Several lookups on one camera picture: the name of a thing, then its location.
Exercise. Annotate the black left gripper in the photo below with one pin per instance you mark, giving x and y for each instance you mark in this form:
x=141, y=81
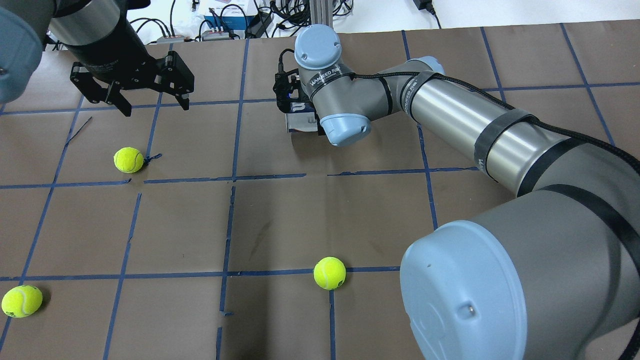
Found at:
x=111, y=56

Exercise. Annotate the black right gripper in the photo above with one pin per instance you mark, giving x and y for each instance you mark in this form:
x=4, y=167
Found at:
x=300, y=108

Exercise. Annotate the clear Wilson tennis ball can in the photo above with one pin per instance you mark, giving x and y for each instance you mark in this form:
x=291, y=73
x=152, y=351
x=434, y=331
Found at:
x=295, y=126

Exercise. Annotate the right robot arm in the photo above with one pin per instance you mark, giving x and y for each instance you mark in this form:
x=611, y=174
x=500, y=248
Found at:
x=538, y=277

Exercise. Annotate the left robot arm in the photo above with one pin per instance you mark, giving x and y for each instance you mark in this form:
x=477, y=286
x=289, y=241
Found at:
x=23, y=33

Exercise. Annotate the tennis ball near tape curl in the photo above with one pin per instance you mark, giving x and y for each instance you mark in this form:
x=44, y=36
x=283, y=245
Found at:
x=128, y=160

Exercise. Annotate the tennis ball at table centre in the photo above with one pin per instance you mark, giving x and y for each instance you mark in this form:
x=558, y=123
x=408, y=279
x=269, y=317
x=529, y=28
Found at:
x=329, y=273

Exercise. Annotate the tennis ball near base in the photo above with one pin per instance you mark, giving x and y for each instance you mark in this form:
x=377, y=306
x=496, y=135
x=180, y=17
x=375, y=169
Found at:
x=22, y=301

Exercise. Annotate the grey usb hub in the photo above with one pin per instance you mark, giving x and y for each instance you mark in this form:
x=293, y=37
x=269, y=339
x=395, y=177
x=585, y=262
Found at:
x=216, y=35
x=171, y=39

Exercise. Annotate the black power adapter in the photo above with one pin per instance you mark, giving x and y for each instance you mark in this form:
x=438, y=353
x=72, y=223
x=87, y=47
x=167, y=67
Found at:
x=258, y=25

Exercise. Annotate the blue white box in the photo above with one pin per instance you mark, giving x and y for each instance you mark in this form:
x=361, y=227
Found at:
x=236, y=15

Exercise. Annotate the black adapter top right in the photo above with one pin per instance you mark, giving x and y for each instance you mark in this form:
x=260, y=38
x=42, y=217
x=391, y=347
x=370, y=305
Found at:
x=429, y=7

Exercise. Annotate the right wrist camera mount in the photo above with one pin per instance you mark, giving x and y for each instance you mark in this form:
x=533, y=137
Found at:
x=285, y=88

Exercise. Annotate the aluminium frame post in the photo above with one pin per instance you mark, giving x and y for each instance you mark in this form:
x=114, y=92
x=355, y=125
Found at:
x=321, y=12

